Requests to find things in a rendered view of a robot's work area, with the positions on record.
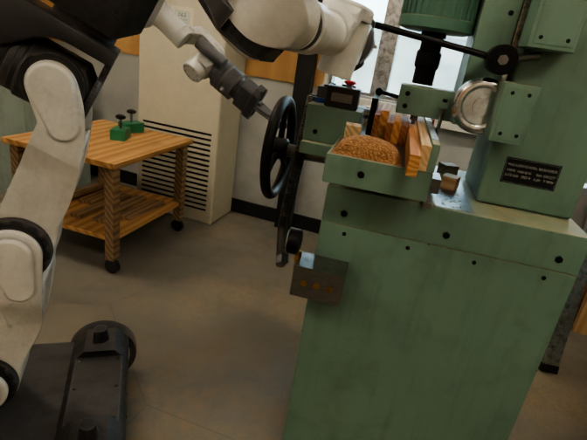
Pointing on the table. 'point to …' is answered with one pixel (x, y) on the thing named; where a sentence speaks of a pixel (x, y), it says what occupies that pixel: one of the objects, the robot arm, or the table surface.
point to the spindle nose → (427, 60)
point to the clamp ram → (370, 113)
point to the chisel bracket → (424, 101)
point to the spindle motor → (440, 16)
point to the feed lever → (497, 64)
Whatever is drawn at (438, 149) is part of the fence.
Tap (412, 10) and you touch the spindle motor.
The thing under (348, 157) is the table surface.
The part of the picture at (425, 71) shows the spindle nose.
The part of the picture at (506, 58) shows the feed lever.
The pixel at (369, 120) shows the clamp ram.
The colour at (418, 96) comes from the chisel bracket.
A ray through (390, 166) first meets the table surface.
